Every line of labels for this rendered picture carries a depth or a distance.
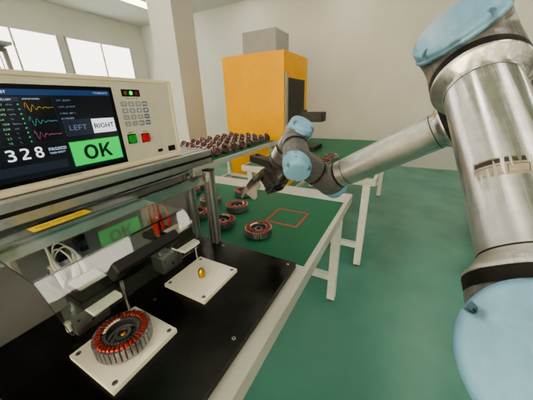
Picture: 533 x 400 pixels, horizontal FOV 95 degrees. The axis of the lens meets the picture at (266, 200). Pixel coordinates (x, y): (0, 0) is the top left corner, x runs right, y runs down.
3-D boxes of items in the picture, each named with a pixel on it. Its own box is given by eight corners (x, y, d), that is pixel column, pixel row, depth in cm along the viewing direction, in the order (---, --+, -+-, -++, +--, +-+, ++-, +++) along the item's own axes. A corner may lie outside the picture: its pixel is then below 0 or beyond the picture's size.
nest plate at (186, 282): (237, 271, 76) (236, 268, 76) (205, 305, 64) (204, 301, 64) (201, 259, 83) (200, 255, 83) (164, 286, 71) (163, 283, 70)
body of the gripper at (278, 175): (266, 196, 85) (281, 173, 77) (253, 178, 88) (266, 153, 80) (281, 190, 90) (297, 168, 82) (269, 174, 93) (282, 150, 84)
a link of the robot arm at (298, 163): (327, 178, 65) (322, 151, 72) (297, 155, 60) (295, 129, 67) (305, 193, 70) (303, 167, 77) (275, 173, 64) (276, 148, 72)
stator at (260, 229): (278, 233, 102) (278, 225, 100) (256, 244, 95) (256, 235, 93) (260, 225, 109) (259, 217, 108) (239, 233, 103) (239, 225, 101)
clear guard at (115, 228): (208, 240, 49) (204, 213, 46) (72, 336, 29) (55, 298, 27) (109, 212, 63) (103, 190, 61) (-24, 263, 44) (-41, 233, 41)
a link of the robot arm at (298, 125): (292, 125, 66) (291, 109, 71) (275, 155, 74) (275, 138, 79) (317, 136, 68) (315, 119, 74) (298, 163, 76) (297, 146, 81)
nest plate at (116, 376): (178, 332, 57) (176, 328, 56) (113, 396, 44) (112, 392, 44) (136, 309, 63) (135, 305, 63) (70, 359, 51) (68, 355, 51)
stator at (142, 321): (164, 327, 56) (161, 315, 55) (122, 375, 47) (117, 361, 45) (128, 314, 60) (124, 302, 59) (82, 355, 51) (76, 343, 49)
